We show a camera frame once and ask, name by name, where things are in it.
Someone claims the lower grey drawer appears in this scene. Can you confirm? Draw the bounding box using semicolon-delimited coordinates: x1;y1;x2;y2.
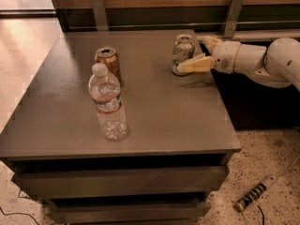
47;202;210;223

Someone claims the grey drawer cabinet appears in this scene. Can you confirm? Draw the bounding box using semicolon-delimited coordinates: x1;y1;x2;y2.
0;31;240;225

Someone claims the right metal bracket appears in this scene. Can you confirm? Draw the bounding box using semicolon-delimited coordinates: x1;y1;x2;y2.
223;0;244;38

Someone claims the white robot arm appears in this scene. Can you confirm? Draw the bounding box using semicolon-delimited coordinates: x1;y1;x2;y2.
177;37;300;91

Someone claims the clear plastic water bottle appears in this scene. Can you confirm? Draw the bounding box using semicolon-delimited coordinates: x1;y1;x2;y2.
88;63;128;141

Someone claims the metal bracket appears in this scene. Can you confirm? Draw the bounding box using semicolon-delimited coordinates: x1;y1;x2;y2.
223;0;244;38
91;0;109;31

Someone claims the wooden wall counter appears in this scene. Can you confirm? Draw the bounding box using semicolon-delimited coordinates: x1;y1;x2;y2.
51;0;300;41

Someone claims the black floor cable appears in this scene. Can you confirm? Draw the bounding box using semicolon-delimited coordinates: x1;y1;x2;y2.
0;189;41;225

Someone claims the grey drawer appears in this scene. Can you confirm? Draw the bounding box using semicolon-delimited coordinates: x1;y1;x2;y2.
47;202;210;223
13;166;228;199

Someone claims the brown soda can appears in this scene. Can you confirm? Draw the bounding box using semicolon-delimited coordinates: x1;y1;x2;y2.
95;47;122;83

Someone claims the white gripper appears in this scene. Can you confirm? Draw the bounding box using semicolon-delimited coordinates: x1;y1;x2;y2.
177;36;241;74

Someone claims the upper grey drawer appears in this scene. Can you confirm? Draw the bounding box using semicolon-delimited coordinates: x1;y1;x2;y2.
13;166;228;199

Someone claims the left metal bracket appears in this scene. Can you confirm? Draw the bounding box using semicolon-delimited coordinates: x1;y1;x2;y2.
91;0;109;31

